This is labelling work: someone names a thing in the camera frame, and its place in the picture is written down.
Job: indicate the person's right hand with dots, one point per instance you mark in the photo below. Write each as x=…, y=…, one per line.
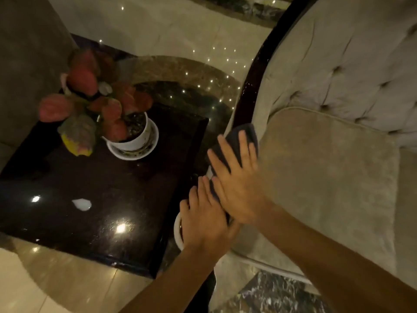
x=241, y=192

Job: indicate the person's left hand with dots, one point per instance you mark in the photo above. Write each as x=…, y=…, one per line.
x=203, y=224

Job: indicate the person's left thumb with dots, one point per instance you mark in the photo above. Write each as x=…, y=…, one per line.
x=234, y=232

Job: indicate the person's right little finger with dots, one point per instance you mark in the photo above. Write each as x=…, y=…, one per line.
x=253, y=158

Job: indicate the person's right thumb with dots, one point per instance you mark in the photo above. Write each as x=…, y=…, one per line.
x=218, y=192

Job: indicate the person's left middle finger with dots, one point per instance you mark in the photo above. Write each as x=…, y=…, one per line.
x=206, y=191

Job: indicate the person's right middle finger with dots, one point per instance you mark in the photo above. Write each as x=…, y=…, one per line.
x=229, y=153

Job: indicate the person's left little finger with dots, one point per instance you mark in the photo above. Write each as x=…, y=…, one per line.
x=184, y=210

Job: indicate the dark grey cleaning cloth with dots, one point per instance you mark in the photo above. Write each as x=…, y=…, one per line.
x=235, y=140

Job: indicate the person's left forearm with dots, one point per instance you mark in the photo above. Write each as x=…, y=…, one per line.
x=176, y=283

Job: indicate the person's right forearm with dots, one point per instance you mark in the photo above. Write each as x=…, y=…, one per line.
x=325, y=264

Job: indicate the white bowl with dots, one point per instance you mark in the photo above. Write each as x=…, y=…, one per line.
x=177, y=233

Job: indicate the white plant pot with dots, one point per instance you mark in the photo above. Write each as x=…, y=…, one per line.
x=138, y=141

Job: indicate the beige seat cushion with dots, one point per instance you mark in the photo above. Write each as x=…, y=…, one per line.
x=329, y=192

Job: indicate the dark glossy side table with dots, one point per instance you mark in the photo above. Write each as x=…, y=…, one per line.
x=97, y=198

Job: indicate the beige tufted armchair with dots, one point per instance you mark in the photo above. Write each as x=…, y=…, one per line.
x=342, y=61

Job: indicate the red leafed plant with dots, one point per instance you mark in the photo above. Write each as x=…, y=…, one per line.
x=84, y=94

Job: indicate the grey brown armchair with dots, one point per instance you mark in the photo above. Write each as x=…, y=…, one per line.
x=26, y=61

